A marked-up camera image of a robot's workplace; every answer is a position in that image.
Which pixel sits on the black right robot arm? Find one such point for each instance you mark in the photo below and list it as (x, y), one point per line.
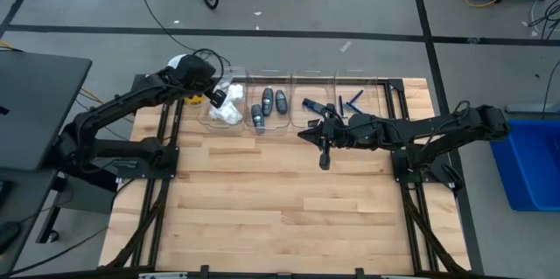
(450, 128)

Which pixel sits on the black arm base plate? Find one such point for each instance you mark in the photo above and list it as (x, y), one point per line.
(170, 167)
(398, 169)

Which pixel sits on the clear plastic bin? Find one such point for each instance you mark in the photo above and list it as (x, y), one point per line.
(372, 95)
(277, 125)
(236, 127)
(302, 119)

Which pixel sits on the grey oval toiletry container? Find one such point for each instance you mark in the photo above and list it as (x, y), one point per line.
(258, 117)
(268, 101)
(281, 102)

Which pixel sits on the black round object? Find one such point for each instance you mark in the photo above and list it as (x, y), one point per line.
(9, 233)

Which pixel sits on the black aluminium table frame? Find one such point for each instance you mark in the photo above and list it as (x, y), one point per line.
(396, 95)

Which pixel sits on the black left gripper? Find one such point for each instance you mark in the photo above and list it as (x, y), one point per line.
(197, 73)

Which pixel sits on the blue plastic tote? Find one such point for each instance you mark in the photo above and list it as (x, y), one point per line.
(531, 165)

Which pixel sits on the yellow wipes canister white lid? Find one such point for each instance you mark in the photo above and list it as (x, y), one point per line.
(176, 61)

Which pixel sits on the black desk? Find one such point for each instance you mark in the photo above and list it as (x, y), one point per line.
(39, 108)

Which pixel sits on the black desk base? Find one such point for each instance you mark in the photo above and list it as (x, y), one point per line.
(87, 191)

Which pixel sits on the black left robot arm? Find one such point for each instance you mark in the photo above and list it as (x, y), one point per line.
(114, 108)

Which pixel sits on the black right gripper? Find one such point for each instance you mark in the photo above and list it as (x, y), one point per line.
(354, 132)

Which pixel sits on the grey metal bar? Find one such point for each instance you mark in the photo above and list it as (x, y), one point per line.
(531, 107)

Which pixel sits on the dark blue block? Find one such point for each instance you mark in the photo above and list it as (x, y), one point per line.
(311, 104)

